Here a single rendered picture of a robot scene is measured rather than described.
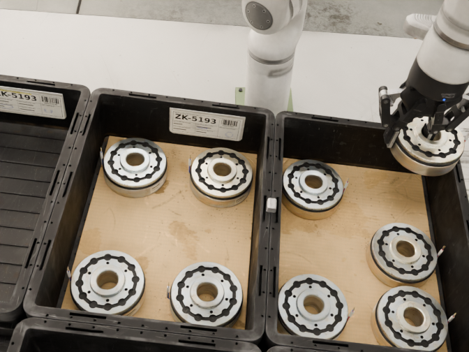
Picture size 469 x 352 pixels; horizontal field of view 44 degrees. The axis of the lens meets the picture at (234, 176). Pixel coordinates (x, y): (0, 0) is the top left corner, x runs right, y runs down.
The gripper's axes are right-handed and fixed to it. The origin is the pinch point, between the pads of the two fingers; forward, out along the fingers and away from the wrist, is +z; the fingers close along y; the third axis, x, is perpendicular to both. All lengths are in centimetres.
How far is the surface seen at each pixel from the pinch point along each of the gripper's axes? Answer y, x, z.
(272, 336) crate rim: -20.1, -28.4, 7.0
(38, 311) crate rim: -49, -26, 7
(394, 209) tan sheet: 3.4, -1.2, 17.0
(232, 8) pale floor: -16, 162, 101
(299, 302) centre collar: -14.9, -20.5, 13.4
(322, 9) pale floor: 26, 167, 100
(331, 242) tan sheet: -8.2, -8.3, 17.1
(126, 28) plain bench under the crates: -48, 56, 30
